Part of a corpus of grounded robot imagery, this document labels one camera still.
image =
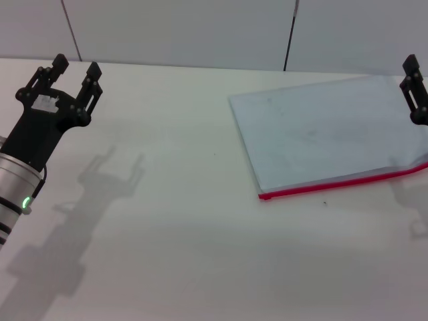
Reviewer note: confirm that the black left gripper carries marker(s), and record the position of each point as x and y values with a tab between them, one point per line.
40	127

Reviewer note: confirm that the clear document bag red zipper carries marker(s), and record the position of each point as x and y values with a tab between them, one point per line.
317	133

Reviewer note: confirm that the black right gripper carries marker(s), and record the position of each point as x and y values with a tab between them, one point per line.
422	119

